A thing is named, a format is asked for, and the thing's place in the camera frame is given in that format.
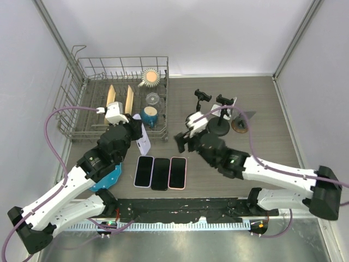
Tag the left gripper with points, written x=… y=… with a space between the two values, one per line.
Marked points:
x=136 y=127

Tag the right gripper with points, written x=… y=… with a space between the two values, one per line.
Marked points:
x=180 y=141

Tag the pink phone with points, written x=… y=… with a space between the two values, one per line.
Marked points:
x=177 y=173

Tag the black phone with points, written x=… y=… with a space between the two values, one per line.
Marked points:
x=160 y=174

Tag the black round-base phone stand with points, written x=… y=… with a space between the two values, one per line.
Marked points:
x=219 y=125

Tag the lavender case phone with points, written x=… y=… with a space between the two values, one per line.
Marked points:
x=143 y=173

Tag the black gooseneck phone stand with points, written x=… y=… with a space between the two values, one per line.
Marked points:
x=201 y=96

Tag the wooden base phone stand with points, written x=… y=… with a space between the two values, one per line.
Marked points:
x=239 y=124

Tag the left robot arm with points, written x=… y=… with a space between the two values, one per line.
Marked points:
x=32 y=223

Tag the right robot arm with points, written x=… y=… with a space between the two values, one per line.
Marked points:
x=319 y=191

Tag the blue ceramic mug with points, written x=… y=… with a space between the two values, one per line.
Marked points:
x=149 y=116

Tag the right yellow plate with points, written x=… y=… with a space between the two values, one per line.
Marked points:
x=129 y=101

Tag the yellow plate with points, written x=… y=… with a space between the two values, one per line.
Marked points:
x=110 y=96
x=129 y=101

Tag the clear glass cup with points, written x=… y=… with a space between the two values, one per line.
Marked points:
x=155 y=100

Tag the left yellow plate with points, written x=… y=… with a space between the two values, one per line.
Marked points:
x=110 y=96

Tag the blue polka dot plate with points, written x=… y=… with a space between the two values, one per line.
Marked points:
x=109 y=180

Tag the cream ribbed mug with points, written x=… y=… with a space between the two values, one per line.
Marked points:
x=149 y=78

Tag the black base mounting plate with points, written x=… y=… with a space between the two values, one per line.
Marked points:
x=186 y=210

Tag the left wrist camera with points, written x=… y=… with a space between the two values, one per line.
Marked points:
x=114 y=114

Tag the grey wire dish rack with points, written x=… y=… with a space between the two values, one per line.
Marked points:
x=86 y=82

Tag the white slotted cable duct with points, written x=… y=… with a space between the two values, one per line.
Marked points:
x=201 y=225

